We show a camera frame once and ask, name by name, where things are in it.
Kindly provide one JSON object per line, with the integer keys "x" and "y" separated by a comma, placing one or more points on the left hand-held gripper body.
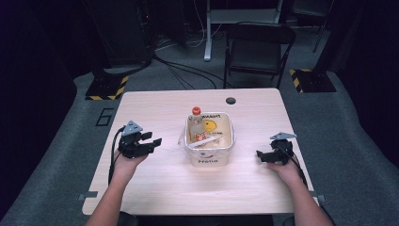
{"x": 131, "y": 144}

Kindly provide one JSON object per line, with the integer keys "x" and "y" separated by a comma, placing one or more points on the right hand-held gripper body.
{"x": 279, "y": 150}

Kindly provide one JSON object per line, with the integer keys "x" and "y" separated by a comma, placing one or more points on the clear bottle with red cap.
{"x": 197, "y": 125}

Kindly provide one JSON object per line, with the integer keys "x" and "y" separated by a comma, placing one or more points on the white plastic stick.
{"x": 204, "y": 141}

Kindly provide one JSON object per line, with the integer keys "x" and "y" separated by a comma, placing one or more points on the white square printed bin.
{"x": 208, "y": 157}

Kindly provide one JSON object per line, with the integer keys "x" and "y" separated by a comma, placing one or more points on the person's left hand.
{"x": 125, "y": 166}

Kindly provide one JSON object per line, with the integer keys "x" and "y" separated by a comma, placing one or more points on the person's right hand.
{"x": 287, "y": 172}

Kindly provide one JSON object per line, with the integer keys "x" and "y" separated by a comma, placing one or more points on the black yellow striped stand base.
{"x": 313, "y": 81}
{"x": 105, "y": 88}

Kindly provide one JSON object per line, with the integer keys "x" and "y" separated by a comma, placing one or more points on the black folding chair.
{"x": 257, "y": 34}

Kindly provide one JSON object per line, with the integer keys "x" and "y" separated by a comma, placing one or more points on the grey table bracket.
{"x": 321, "y": 198}

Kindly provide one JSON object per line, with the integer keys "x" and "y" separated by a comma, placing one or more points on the white desk frame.
{"x": 207, "y": 37}

